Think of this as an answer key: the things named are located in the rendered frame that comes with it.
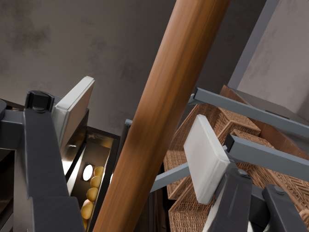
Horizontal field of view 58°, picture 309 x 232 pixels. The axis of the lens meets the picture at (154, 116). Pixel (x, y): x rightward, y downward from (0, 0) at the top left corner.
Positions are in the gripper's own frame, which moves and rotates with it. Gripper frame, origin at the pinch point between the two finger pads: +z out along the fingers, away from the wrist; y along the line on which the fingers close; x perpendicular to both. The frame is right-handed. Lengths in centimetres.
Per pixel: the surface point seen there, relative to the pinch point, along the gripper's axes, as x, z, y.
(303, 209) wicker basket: -22, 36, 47
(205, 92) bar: -13, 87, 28
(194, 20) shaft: 7.4, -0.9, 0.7
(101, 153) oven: -87, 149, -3
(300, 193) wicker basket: -22, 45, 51
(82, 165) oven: -100, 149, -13
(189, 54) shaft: 5.6, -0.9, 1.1
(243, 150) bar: -13.2, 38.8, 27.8
